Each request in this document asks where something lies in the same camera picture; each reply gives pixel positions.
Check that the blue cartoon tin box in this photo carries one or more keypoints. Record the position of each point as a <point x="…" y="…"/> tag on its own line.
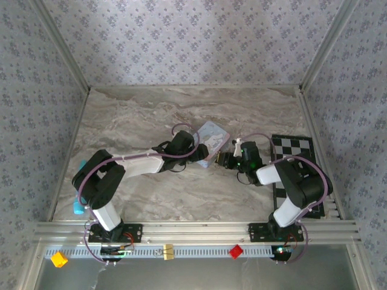
<point x="214" y="136"/>

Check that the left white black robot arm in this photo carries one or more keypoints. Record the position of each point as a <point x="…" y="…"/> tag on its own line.
<point x="142" y="163"/>

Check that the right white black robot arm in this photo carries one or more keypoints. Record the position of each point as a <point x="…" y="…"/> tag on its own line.
<point x="302" y="181"/>

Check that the black grey chessboard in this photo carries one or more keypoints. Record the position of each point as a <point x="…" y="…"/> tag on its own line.
<point x="294" y="145"/>

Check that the red toy brick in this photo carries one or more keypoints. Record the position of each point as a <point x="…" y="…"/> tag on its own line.
<point x="236" y="252"/>

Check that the right circuit board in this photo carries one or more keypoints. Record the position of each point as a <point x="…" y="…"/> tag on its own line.
<point x="282" y="252"/>

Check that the circuit board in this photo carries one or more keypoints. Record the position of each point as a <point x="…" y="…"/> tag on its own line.
<point x="116" y="251"/>
<point x="282" y="252"/>

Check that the beige clip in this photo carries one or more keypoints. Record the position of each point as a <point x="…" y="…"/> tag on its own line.
<point x="168" y="252"/>

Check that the teal cylinder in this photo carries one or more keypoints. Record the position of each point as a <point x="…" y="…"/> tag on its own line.
<point x="79" y="207"/>

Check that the left circuit board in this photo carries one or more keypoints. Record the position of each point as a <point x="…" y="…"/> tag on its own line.
<point x="116" y="251"/>

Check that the yellow toy brick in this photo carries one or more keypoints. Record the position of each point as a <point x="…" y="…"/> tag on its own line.
<point x="59" y="259"/>

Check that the aluminium side rail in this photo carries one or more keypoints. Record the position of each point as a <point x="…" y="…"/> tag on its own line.
<point x="311" y="121"/>
<point x="72" y="139"/>

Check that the aluminium front rail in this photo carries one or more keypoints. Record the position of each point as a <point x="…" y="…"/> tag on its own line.
<point x="196" y="231"/>

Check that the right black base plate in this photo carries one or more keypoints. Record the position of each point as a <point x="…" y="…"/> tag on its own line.
<point x="258" y="232"/>

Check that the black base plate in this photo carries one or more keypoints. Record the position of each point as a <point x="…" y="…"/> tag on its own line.
<point x="258" y="232"/>
<point x="133" y="232"/>

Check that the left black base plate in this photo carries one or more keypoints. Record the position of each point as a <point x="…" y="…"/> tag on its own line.
<point x="133" y="232"/>

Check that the aluminium frame post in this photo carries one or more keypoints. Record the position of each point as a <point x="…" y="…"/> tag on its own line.
<point x="326" y="45"/>
<point x="60" y="45"/>

